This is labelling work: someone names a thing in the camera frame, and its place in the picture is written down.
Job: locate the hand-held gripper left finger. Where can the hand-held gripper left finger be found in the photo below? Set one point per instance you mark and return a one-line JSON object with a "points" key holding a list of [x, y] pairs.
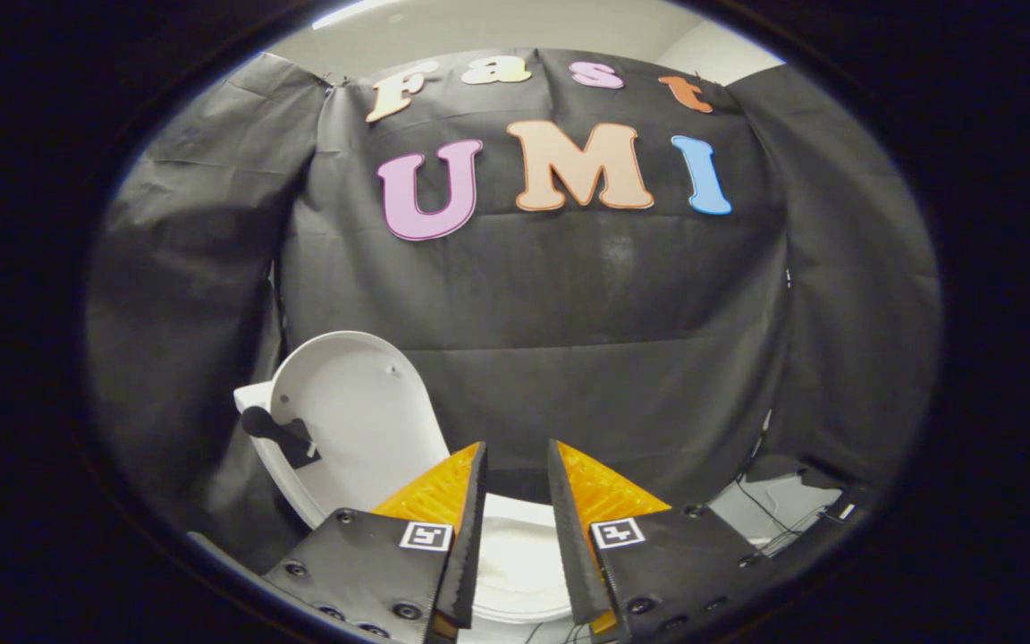
{"points": [[466, 546]]}

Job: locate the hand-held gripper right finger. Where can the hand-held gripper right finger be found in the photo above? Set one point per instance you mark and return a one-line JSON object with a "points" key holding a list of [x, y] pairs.
{"points": [[573, 546]]}

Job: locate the white toilet bowl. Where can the white toilet bowl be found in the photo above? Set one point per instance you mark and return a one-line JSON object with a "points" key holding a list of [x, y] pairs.
{"points": [[515, 559]]}

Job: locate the white toilet seat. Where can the white toilet seat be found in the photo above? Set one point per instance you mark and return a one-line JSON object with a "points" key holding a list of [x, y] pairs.
{"points": [[524, 510]]}

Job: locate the black backdrop cloth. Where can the black backdrop cloth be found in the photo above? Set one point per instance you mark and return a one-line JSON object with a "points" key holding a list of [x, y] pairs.
{"points": [[586, 295]]}

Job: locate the dark box with white label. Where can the dark box with white label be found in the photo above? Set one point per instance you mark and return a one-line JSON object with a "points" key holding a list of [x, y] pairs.
{"points": [[846, 512]]}

